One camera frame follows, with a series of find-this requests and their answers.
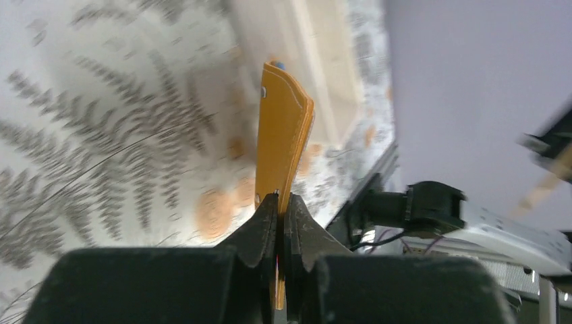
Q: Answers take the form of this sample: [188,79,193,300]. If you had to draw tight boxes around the orange leather card holder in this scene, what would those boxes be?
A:
[255,59,314,311]

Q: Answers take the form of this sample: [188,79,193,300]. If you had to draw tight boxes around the floral table mat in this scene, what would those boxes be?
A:
[0,0,397,324]

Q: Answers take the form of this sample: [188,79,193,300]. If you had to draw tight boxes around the white plastic tray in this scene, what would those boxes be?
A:
[227,0,364,149]

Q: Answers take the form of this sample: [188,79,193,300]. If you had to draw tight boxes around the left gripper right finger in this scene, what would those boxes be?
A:
[283,195,514,323]

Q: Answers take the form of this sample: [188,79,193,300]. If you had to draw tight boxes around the yellow card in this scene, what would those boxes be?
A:
[511,144,571,217]

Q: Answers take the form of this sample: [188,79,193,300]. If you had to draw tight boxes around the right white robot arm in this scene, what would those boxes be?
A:
[326,105,571,280]

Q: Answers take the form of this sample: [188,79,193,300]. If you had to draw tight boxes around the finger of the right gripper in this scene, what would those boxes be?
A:
[520,105,571,171]

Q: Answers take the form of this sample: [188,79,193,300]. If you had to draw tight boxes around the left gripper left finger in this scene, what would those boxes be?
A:
[24,194,278,323]

